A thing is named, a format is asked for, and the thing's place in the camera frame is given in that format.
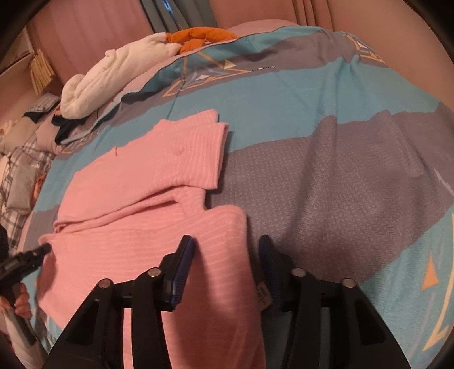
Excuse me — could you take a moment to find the pink ribbed long-sleeve sweater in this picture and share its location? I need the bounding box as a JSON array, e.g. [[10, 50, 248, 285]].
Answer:
[[38, 110, 266, 368]]

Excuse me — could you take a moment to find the striped folded clothes stack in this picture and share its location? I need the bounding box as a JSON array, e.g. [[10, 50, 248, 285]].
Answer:
[[23, 92, 60, 123]]

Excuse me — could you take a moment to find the person's left hand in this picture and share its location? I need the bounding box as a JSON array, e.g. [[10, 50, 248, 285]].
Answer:
[[1, 283, 32, 320]]

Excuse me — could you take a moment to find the grey folded cloth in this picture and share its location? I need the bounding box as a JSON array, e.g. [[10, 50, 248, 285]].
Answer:
[[6, 165, 39, 215]]

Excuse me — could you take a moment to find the mauve pillow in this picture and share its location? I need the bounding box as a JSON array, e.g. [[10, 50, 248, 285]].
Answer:
[[35, 106, 73, 155]]

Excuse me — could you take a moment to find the black garment on bed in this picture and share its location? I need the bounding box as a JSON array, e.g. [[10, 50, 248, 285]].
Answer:
[[51, 115, 88, 145]]

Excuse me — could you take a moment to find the white fluffy folded blanket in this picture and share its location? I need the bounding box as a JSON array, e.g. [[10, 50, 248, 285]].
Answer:
[[60, 32, 181, 120]]

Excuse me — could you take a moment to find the teal grey patterned duvet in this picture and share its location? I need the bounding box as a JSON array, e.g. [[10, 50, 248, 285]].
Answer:
[[25, 24, 453, 368]]

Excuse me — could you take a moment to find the straw tassel hanging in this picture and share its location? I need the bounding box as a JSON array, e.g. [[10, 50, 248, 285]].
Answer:
[[29, 49, 56, 95]]

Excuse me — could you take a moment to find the pink curtain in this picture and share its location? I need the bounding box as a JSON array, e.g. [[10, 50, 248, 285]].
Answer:
[[28, 0, 334, 82]]

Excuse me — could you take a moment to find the orange plush toy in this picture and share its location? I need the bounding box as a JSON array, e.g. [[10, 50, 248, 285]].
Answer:
[[166, 27, 238, 54]]

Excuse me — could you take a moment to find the grey-blue curtain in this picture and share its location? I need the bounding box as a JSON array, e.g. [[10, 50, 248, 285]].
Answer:
[[140, 0, 218, 33]]

